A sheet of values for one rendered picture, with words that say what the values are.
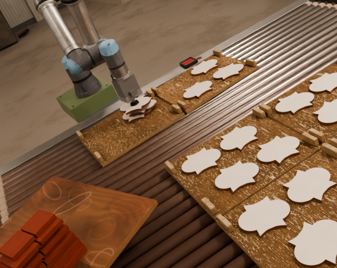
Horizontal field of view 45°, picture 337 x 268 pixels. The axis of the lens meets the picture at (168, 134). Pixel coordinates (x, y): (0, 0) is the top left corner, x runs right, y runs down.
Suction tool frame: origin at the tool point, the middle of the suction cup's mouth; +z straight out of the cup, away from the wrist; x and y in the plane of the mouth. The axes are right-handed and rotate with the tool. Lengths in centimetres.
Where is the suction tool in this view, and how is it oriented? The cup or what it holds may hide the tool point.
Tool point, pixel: (135, 106)
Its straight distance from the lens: 183.8
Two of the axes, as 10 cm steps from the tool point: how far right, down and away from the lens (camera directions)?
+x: -5.9, -2.4, 7.7
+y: 7.3, -5.7, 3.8
